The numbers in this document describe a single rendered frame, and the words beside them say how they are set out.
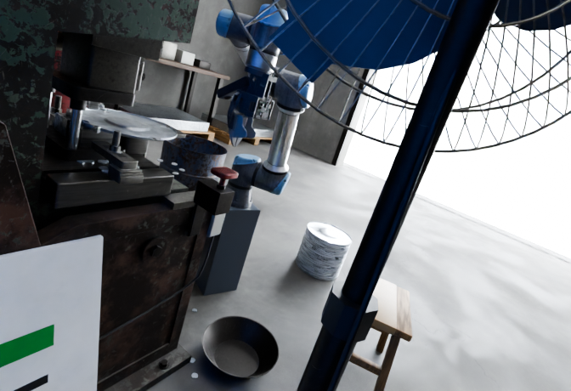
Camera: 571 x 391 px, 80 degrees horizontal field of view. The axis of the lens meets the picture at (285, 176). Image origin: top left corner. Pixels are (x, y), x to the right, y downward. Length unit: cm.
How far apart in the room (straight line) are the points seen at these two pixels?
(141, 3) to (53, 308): 68
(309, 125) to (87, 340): 520
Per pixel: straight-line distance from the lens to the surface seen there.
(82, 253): 90
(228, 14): 105
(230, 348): 154
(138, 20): 88
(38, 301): 91
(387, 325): 142
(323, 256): 209
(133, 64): 103
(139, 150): 114
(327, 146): 568
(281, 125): 139
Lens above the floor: 105
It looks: 15 degrees down
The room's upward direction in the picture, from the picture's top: 18 degrees clockwise
